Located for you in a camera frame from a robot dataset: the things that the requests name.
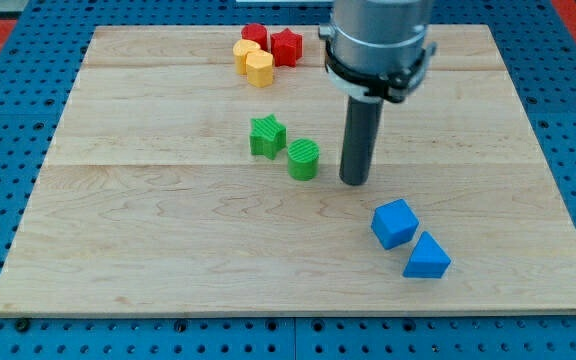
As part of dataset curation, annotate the blue cube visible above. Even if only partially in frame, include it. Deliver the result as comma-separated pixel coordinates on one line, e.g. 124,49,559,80
371,199,419,250

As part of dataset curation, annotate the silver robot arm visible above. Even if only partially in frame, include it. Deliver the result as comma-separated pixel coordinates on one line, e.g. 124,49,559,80
319,0,436,104

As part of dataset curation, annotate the green star block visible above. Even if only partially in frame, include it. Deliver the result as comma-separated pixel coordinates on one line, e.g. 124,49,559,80
249,114,287,160

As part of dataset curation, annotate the red star block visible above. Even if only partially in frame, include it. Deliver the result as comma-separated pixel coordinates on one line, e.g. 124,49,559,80
270,28,303,67

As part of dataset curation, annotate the green cylinder block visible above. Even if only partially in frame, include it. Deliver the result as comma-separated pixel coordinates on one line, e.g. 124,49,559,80
288,138,320,181

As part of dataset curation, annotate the light wooden board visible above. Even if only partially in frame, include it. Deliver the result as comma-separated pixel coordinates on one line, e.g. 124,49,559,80
0,25,576,318

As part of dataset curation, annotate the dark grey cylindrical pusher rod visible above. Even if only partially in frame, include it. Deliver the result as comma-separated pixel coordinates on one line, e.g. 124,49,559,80
339,97,383,186

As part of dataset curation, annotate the yellow hexagon block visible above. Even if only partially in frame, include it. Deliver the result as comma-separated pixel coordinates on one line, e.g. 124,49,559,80
246,50,274,88

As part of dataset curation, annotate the yellow heart block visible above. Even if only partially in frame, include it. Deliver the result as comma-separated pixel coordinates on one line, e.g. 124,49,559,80
232,39,261,75

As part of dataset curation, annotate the red cylinder block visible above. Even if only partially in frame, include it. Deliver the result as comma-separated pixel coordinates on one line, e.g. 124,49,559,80
241,23,268,51

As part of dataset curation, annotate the blue triangular prism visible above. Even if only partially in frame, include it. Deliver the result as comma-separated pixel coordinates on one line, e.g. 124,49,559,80
403,231,452,278

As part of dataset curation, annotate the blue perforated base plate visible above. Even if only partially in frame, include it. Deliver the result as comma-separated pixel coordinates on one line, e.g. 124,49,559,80
0,0,576,359

